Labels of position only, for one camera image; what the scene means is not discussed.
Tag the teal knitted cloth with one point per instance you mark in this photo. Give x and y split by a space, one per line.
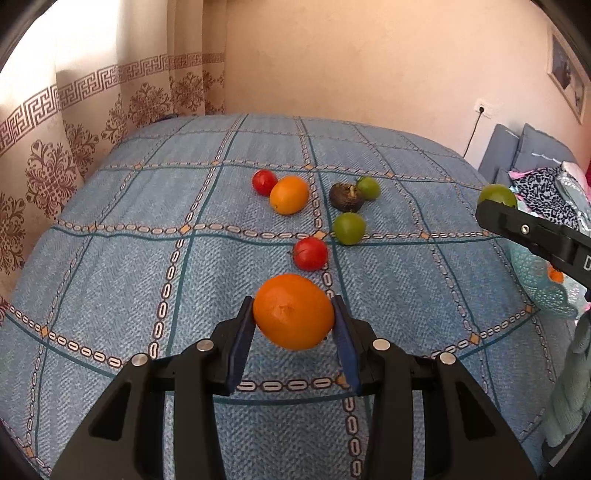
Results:
570 397

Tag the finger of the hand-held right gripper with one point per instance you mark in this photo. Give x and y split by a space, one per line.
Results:
521 228

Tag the silver foil packet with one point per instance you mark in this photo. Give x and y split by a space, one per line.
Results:
575 189

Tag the beige patterned curtain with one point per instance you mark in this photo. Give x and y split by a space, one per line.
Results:
69 115

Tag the red tomato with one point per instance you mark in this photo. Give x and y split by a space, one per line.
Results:
263 182
310 254

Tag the leopard print cloth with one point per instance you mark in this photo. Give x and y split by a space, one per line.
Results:
545 191

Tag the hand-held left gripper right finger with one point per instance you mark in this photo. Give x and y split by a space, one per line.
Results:
346 350

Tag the small orange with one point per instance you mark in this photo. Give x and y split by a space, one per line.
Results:
289 194

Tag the green tomato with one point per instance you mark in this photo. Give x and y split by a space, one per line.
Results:
369 188
497 194
349 228

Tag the teal woven basket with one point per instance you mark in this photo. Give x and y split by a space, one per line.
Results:
535 281

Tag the grey-blue cushion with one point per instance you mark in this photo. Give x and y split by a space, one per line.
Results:
540 143
498 154

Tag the orange fruit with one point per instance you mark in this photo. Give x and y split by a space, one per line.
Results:
556 276

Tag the large orange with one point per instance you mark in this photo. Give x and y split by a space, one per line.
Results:
293 311

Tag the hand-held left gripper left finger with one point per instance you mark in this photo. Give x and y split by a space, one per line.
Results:
240 350

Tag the white wall socket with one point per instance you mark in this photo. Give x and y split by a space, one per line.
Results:
484 108

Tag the dark brown round fruit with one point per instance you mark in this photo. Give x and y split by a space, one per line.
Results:
345 197

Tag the framed wall picture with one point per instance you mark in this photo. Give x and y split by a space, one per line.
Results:
565 69

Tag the blue checked bed blanket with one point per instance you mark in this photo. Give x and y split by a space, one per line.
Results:
138 258

